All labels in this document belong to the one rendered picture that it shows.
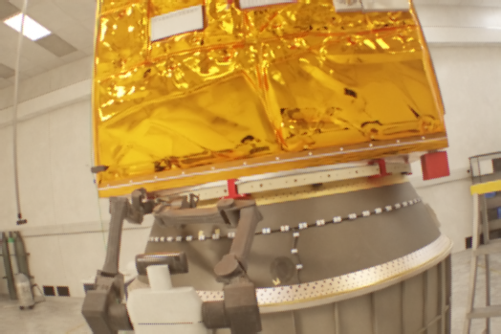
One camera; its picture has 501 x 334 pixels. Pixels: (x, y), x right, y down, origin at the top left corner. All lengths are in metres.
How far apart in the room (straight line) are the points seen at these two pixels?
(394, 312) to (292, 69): 1.32
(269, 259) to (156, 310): 0.89
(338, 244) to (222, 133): 0.76
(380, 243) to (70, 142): 7.65
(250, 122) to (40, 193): 7.65
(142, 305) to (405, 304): 1.32
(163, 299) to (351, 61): 1.53
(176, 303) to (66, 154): 7.97
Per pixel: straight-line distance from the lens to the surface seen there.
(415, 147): 2.23
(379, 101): 2.19
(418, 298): 2.22
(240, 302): 1.16
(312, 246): 1.98
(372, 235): 2.09
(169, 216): 1.83
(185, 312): 1.19
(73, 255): 8.98
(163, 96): 2.29
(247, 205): 1.61
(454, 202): 8.20
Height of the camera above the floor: 1.58
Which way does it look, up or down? 5 degrees up
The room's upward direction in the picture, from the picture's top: 8 degrees counter-clockwise
